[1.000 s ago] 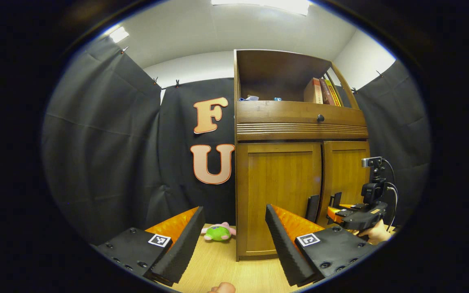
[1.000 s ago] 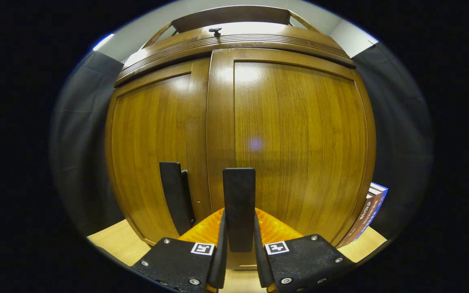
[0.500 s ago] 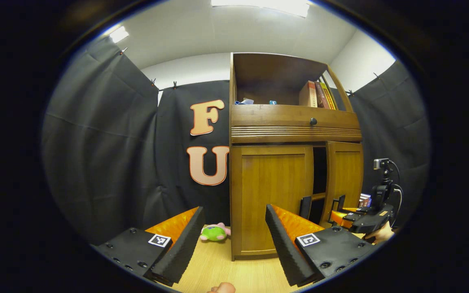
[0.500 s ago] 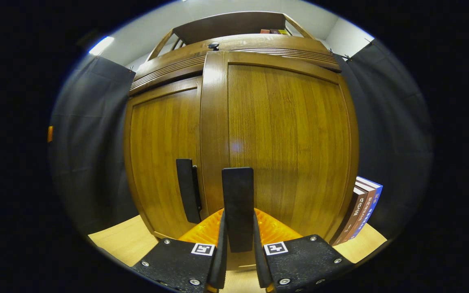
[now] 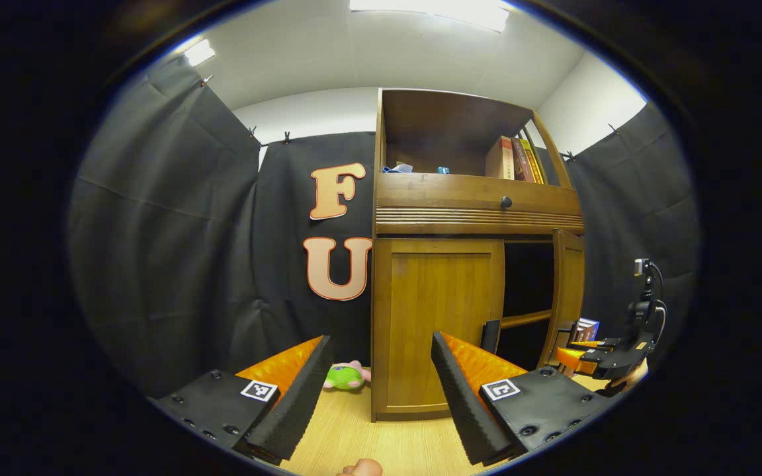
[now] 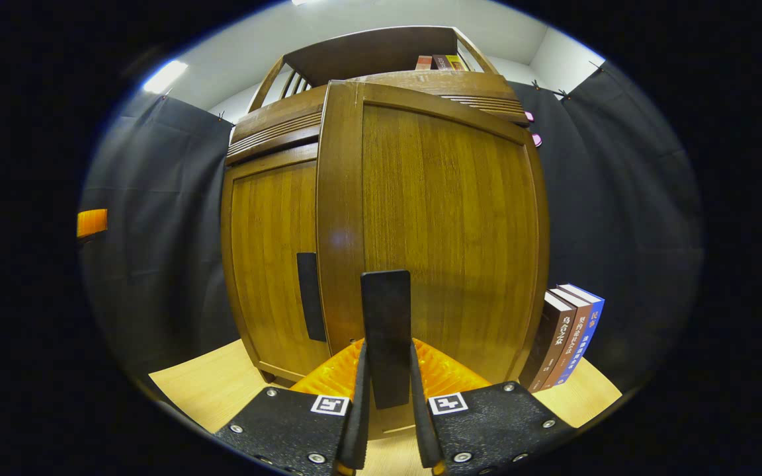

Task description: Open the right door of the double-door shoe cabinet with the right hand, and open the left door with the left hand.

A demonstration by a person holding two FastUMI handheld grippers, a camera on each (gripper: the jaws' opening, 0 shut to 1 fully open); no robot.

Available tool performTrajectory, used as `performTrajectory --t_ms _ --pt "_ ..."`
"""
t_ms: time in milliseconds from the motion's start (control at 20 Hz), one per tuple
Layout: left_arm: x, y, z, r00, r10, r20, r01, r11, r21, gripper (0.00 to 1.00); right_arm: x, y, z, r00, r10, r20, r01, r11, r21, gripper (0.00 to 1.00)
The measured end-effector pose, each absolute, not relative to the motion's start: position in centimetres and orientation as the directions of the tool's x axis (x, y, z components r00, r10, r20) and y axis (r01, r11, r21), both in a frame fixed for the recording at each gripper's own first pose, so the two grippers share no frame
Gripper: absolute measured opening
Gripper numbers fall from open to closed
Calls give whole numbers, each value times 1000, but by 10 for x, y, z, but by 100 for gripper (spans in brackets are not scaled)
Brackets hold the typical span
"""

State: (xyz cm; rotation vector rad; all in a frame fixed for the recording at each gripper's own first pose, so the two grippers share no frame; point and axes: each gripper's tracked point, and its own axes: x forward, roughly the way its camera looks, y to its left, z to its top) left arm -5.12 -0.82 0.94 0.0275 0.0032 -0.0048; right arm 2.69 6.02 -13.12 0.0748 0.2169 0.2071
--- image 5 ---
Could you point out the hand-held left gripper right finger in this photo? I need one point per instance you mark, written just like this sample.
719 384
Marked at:
464 410

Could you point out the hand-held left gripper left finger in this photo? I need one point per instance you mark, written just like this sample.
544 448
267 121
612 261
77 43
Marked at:
298 403

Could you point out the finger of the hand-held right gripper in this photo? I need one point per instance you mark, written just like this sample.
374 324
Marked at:
573 360
596 344

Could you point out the wooden cabinet door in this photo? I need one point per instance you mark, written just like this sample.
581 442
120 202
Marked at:
434 297
569 291

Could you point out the wooden double-door shoe cabinet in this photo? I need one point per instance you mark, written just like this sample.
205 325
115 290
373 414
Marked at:
447 125

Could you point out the wooden inner cabinet shelf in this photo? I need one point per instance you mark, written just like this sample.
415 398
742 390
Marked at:
526 319

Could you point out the wooden cabinet drawer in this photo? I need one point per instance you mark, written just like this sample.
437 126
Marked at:
440 195

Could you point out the blue book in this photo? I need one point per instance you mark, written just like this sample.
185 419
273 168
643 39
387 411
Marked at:
587 328

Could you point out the green and pink plush toy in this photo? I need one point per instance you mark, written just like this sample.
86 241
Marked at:
344 377

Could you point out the yellow book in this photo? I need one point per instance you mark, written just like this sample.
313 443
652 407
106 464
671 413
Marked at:
533 164

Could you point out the dark red book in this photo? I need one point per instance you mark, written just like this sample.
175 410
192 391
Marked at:
521 162

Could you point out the small white and blue object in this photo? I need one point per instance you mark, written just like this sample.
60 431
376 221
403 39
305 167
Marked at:
401 168

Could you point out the small ceiling light panel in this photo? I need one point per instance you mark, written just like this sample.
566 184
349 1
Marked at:
199 53

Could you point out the large ceiling light panel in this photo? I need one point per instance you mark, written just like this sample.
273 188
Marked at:
434 8

